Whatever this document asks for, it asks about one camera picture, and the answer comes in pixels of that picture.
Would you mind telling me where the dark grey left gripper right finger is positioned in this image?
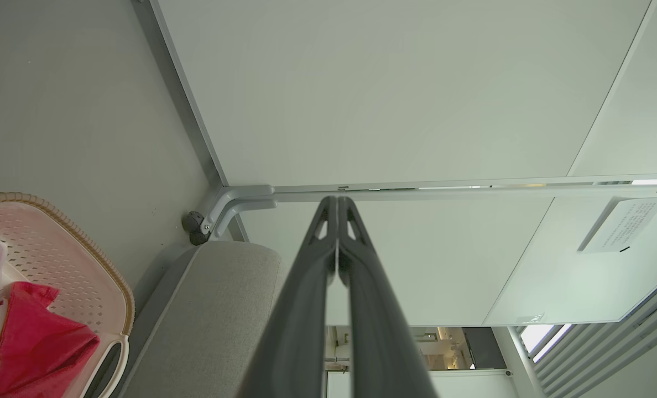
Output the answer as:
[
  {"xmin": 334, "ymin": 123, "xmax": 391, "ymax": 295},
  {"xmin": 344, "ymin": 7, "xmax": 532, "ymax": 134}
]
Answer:
[{"xmin": 338, "ymin": 196, "xmax": 437, "ymax": 398}]

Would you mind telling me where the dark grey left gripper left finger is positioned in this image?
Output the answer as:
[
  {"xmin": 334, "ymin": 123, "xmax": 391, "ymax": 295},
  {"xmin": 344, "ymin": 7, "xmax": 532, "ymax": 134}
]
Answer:
[{"xmin": 239, "ymin": 196, "xmax": 338, "ymax": 398}]

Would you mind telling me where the grey upholstered cushion seat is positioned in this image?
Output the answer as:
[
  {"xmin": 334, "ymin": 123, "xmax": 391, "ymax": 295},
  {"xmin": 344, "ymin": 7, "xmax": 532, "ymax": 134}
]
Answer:
[{"xmin": 116, "ymin": 240, "xmax": 285, "ymax": 398}]

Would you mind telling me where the white paper notice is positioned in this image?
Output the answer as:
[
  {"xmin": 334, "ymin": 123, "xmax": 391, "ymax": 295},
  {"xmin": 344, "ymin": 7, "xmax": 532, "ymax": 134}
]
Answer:
[{"xmin": 577, "ymin": 196, "xmax": 657, "ymax": 255}]

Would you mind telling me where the cream perforated laundry basket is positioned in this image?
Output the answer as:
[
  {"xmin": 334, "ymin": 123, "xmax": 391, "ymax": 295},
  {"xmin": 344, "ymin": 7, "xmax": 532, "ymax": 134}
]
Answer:
[{"xmin": 0, "ymin": 192, "xmax": 135, "ymax": 398}]

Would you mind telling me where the grey partition frame foot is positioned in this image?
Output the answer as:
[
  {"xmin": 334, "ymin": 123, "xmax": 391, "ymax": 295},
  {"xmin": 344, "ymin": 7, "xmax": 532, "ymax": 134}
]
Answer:
[{"xmin": 200, "ymin": 185, "xmax": 277, "ymax": 239}]

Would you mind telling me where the black caster wheel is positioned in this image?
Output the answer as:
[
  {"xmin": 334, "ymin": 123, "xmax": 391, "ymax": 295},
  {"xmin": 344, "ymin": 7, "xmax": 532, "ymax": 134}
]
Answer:
[{"xmin": 182, "ymin": 210, "xmax": 212, "ymax": 247}]

